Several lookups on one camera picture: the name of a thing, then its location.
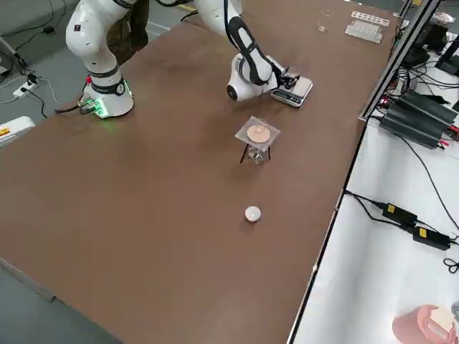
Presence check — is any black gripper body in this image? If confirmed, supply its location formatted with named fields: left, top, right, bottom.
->
left=271, top=64, right=288, bottom=90

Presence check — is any silver digital balance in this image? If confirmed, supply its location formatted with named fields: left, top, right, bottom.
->
left=270, top=73, right=314, bottom=108

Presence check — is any large glass beaker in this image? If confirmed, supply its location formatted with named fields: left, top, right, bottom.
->
left=316, top=9, right=337, bottom=33

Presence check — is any glass alcohol lamp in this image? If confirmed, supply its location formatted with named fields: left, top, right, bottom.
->
left=247, top=144, right=270, bottom=166

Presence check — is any black tripod stand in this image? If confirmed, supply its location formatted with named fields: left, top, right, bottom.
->
left=239, top=141, right=273, bottom=165

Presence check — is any white test tube rack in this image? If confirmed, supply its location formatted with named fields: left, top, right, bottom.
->
left=344, top=11, right=390, bottom=45

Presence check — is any black power supply unit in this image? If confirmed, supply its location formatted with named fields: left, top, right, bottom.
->
left=379, top=105, right=449, bottom=148
left=394, top=89, right=459, bottom=126

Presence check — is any person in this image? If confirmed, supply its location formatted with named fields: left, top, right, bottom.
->
left=106, top=0, right=151, bottom=61

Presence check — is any black power adapter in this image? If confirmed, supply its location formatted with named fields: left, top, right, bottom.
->
left=382, top=202, right=419, bottom=227
left=412, top=225, right=451, bottom=251

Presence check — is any white power strip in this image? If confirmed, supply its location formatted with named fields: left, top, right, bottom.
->
left=12, top=80, right=39, bottom=98

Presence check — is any white box orange label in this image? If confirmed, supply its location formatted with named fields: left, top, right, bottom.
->
left=0, top=115, right=37, bottom=150

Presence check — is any pink plastic cup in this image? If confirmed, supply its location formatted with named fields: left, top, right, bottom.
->
left=391, top=304, right=459, bottom=344

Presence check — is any aluminium frame post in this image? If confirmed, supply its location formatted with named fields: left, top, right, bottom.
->
left=358, top=0, right=443, bottom=122

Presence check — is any black base cable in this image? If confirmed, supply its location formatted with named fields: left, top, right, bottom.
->
left=55, top=102, right=87, bottom=115

